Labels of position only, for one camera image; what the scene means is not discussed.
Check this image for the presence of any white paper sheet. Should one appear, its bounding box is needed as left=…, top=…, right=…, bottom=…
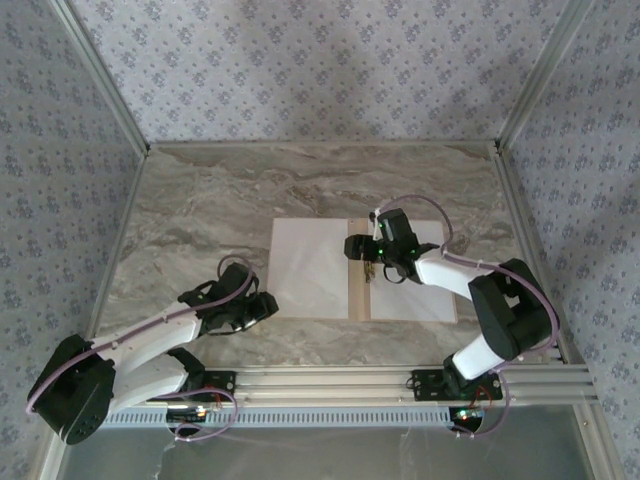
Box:
left=368, top=219, right=457, bottom=322
left=267, top=217, right=350, bottom=320

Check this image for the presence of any grey metal panel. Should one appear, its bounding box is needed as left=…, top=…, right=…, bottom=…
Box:
left=39, top=405, right=609, bottom=480

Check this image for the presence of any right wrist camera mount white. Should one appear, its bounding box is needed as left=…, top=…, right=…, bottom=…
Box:
left=367, top=209, right=387, bottom=242

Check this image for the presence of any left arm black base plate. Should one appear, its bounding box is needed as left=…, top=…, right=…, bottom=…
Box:
left=164, top=370, right=237, bottom=403

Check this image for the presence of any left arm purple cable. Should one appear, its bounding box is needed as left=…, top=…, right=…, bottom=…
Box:
left=25, top=254, right=260, bottom=444

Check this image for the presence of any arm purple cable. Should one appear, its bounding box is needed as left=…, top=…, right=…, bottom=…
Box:
left=374, top=194, right=560, bottom=439
left=25, top=254, right=260, bottom=444

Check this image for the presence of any aluminium mounting rail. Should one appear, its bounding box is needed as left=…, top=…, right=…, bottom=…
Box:
left=55, top=367, right=599, bottom=406

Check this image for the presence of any aluminium table back rail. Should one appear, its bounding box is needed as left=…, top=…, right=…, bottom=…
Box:
left=148, top=140, right=499, bottom=150

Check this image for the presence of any grey slotted cable duct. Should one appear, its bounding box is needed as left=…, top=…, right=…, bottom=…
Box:
left=99, top=407, right=454, bottom=430

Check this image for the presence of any aluminium table side rail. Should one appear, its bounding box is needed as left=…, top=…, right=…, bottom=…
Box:
left=77, top=149, right=151, bottom=367
left=491, top=149, right=587, bottom=366

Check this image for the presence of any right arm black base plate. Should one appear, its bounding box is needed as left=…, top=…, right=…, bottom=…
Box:
left=409, top=368, right=503, bottom=403

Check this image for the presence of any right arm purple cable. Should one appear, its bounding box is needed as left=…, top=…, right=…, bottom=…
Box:
left=374, top=194, right=560, bottom=439

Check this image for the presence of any aluminium frame post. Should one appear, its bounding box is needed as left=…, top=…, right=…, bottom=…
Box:
left=493, top=0, right=600, bottom=153
left=52, top=0, right=152, bottom=154

